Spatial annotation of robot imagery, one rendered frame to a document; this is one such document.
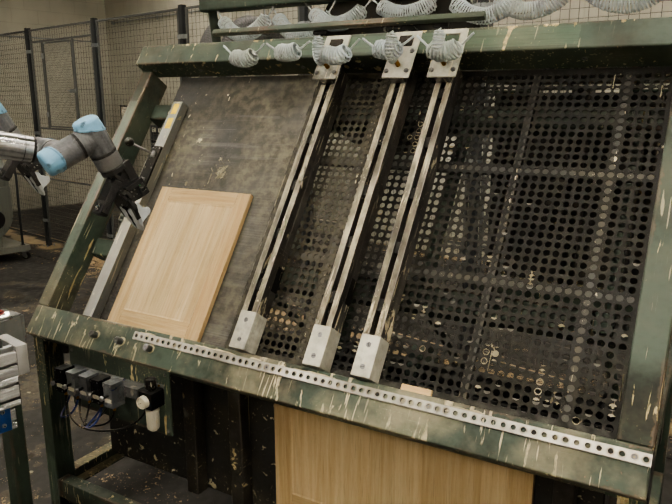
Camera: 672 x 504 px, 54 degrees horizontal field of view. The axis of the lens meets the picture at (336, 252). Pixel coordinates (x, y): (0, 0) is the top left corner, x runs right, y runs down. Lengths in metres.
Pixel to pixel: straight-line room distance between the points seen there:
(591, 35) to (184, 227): 1.53
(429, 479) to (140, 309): 1.17
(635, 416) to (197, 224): 1.59
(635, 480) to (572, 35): 1.28
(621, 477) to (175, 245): 1.66
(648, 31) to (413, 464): 1.47
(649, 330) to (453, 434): 0.55
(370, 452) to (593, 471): 0.79
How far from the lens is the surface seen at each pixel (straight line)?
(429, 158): 2.11
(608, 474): 1.74
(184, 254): 2.48
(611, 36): 2.20
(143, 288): 2.54
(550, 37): 2.23
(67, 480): 3.05
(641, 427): 1.75
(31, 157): 2.04
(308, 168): 2.30
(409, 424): 1.85
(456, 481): 2.16
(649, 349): 1.79
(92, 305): 2.65
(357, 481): 2.33
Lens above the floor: 1.69
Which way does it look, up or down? 13 degrees down
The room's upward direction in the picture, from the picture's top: straight up
